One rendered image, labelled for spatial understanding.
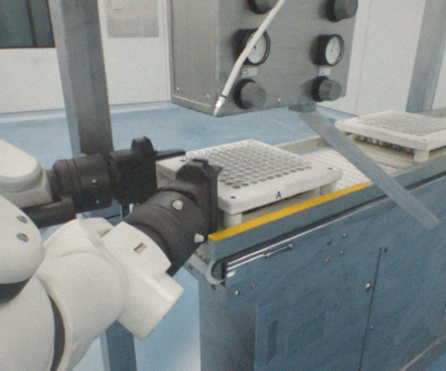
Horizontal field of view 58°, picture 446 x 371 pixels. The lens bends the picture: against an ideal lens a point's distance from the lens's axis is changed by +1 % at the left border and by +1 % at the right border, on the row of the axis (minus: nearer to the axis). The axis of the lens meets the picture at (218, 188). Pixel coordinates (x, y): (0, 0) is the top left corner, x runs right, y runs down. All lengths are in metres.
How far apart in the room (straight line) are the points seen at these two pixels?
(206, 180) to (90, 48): 0.30
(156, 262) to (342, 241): 0.44
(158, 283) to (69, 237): 0.10
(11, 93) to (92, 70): 4.98
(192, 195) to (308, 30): 0.24
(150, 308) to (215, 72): 0.25
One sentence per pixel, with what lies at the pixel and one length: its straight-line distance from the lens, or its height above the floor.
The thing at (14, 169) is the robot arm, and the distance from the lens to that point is 0.62.
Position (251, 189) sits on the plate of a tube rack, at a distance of 0.60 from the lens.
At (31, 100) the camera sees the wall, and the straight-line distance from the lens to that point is 5.69.
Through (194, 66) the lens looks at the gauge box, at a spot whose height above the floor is 1.11.
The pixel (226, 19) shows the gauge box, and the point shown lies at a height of 1.16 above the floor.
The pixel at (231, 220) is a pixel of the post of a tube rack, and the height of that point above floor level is 0.89.
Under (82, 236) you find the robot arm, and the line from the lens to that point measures 0.35.
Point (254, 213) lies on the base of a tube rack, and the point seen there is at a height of 0.87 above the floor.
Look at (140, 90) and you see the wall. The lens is 5.85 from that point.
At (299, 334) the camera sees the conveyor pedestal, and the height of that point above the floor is 0.55.
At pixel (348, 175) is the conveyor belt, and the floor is 0.85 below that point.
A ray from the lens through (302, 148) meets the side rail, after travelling 1.01.
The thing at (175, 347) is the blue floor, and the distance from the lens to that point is 1.65.
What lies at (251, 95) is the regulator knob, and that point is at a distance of 0.43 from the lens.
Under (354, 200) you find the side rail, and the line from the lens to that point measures 0.74.
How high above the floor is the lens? 1.16
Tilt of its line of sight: 23 degrees down
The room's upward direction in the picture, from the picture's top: straight up
